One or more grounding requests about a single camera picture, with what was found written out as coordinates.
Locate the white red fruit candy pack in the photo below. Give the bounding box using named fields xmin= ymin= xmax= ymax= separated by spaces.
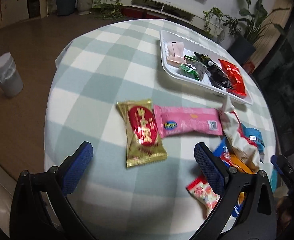
xmin=186 ymin=174 xmax=220 ymax=217

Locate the orange snack pack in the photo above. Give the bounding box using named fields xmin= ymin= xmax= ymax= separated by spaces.
xmin=230 ymin=154 xmax=255 ymax=174

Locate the light blue snack bag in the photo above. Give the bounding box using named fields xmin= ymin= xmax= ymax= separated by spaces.
xmin=241 ymin=123 xmax=265 ymax=154

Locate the white red-striped snack bag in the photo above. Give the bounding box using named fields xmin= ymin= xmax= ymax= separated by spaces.
xmin=219 ymin=97 xmax=264 ymax=172

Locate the pink Pepero snack pack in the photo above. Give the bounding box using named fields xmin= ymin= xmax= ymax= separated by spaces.
xmin=154 ymin=105 xmax=223 ymax=138

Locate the gold red round-logo snack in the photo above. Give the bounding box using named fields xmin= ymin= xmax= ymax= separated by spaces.
xmin=116 ymin=99 xmax=168 ymax=168

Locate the red snack bag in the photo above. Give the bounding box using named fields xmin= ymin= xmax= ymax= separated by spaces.
xmin=219 ymin=59 xmax=247 ymax=98

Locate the black snack pack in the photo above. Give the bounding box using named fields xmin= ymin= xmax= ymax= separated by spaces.
xmin=194 ymin=52 xmax=233 ymax=89

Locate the green clear nut pack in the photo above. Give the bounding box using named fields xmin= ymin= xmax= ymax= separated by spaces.
xmin=180 ymin=55 xmax=207 ymax=81

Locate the pale pink snack pack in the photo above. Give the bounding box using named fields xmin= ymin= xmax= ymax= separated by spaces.
xmin=166 ymin=41 xmax=186 ymax=67

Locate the blue Tipo snack pack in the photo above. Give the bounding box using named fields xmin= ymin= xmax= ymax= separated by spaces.
xmin=213 ymin=137 xmax=233 ymax=167

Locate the red box on floor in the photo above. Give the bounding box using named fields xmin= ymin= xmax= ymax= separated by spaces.
xmin=243 ymin=61 xmax=256 ymax=75

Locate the checkered green white tablecloth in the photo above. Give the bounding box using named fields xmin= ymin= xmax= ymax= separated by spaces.
xmin=43 ymin=18 xmax=278 ymax=240

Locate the white waste bin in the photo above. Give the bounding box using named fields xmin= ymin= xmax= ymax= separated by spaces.
xmin=0 ymin=52 xmax=24 ymax=98

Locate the large plant dark pot right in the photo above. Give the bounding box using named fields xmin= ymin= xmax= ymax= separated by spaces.
xmin=225 ymin=0 xmax=290 ymax=66

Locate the plant in white pot right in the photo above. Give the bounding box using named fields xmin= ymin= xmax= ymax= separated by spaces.
xmin=203 ymin=6 xmax=225 ymax=44

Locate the white tv console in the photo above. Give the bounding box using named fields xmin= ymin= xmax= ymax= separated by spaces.
xmin=101 ymin=0 xmax=224 ymax=37

